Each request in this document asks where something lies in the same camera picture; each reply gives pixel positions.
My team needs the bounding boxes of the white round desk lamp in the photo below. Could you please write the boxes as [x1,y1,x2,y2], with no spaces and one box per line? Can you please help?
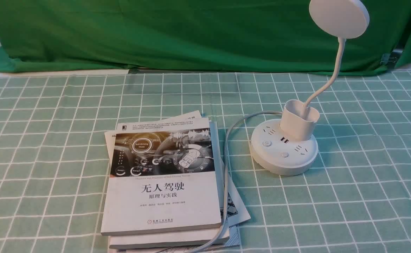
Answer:
[249,0,370,176]

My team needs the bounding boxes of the white self-driving book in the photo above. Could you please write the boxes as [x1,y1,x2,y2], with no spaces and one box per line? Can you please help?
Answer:
[101,117,223,236]

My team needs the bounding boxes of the printed paper sheets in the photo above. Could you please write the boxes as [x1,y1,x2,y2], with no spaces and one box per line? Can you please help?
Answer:
[104,123,251,253]

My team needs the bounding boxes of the green backdrop cloth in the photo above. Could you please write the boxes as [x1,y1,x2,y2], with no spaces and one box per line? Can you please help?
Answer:
[0,0,411,76]

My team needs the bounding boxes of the green checkered tablecloth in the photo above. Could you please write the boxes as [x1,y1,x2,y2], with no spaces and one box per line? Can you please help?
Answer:
[0,70,411,253]

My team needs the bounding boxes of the metal binder clip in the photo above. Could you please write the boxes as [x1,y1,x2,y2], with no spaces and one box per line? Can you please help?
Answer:
[379,48,403,70]

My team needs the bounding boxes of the white power cable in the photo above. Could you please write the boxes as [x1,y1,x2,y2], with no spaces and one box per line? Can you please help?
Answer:
[185,111,283,253]

